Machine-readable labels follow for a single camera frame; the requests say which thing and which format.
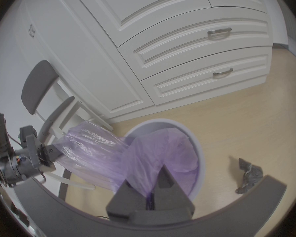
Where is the purple plastic bag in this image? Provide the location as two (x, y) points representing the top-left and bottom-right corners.
(53, 121), (200, 210)

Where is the white trash bin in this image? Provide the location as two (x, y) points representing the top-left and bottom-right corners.
(123, 118), (206, 202)

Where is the crumpled black plastic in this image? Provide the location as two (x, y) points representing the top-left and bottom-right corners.
(234, 158), (264, 195)

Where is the grey and white chair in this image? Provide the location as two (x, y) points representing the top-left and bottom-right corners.
(21, 59), (114, 191)

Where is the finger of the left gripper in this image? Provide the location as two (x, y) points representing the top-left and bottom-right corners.
(43, 144), (63, 163)

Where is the white wardrobe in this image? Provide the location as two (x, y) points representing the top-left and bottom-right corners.
(15, 0), (274, 124)

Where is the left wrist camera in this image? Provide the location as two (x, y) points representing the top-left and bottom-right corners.
(19, 125), (38, 147)

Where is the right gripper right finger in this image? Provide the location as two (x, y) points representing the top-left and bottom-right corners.
(153, 164), (196, 214)

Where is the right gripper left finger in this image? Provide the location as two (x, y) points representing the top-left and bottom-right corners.
(106, 179), (152, 219)

